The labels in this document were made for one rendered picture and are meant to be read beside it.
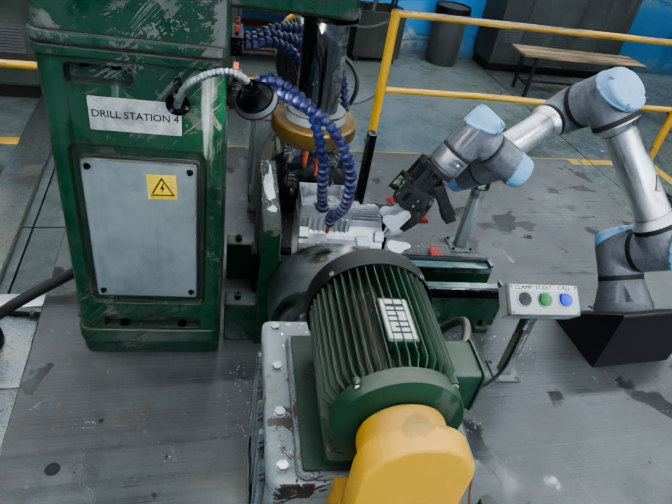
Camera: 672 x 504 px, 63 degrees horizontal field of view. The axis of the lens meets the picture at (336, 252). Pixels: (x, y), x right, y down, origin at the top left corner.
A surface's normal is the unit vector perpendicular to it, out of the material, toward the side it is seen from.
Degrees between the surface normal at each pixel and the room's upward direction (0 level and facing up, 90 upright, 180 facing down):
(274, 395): 0
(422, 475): 90
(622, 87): 41
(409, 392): 70
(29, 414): 0
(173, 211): 90
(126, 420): 0
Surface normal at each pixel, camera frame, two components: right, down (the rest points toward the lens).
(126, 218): 0.13, 0.61
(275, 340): 0.15, -0.79
